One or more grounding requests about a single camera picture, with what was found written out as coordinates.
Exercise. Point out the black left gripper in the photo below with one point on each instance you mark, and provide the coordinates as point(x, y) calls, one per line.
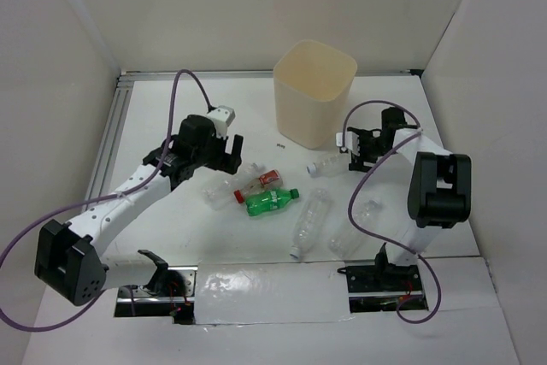
point(227, 162)

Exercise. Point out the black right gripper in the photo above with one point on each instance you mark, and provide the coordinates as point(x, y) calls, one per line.
point(358, 161)

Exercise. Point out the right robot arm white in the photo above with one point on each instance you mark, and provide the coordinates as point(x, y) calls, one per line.
point(439, 193)

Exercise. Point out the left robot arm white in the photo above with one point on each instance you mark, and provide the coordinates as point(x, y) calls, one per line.
point(70, 256)

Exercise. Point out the beige plastic bin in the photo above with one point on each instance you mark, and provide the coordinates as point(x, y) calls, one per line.
point(311, 84)

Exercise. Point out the red cap label bottle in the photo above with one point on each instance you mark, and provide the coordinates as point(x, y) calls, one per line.
point(269, 180)

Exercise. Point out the green plastic bottle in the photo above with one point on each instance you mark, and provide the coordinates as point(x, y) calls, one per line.
point(270, 201)

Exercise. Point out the clear bottle blue-white cap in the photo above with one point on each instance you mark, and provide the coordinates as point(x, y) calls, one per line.
point(347, 240)

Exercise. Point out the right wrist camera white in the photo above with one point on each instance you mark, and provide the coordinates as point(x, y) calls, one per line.
point(343, 146)

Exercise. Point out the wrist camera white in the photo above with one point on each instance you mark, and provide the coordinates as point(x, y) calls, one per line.
point(343, 146)
point(222, 117)

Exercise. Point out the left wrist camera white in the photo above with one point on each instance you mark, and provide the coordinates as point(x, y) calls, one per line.
point(222, 117)

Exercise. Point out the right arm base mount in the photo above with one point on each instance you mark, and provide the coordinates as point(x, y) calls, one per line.
point(380, 286)

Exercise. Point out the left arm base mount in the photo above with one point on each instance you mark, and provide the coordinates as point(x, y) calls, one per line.
point(172, 297)

